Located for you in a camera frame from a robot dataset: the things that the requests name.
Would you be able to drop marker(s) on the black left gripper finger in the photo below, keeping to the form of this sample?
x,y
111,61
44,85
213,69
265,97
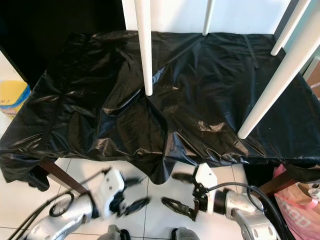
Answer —
x,y
132,182
137,205

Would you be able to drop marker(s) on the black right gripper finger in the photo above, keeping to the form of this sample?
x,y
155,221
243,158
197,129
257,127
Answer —
x,y
177,207
184,178

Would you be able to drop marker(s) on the white plastic table leg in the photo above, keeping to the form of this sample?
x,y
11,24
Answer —
x,y
208,16
280,80
144,45
291,25

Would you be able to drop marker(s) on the dark right robot foot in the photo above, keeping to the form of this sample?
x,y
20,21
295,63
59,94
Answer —
x,y
185,234

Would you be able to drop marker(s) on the dark robot foot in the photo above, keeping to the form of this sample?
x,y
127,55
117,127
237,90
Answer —
x,y
117,233
185,234

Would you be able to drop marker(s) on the dark left robot foot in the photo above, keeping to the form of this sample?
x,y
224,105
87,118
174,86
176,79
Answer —
x,y
117,233

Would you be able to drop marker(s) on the black plastic cover sheet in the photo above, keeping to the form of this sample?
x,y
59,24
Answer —
x,y
90,110

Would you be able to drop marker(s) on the pink plastic bag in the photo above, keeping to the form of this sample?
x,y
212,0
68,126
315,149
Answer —
x,y
300,210

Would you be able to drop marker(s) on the yellow bin with blue band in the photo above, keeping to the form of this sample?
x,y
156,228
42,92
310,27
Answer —
x,y
12,100

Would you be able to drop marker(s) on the flat brown and white box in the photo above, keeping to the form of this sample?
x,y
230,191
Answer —
x,y
315,77

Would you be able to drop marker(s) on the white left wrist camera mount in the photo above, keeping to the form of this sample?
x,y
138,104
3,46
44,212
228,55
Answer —
x,y
109,190

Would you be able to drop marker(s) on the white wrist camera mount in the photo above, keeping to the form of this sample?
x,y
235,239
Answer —
x,y
109,190
206,176

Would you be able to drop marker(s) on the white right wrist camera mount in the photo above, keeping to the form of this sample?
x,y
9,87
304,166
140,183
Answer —
x,y
206,176

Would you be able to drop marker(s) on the black vertical wall post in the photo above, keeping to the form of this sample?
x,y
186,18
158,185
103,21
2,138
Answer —
x,y
285,15

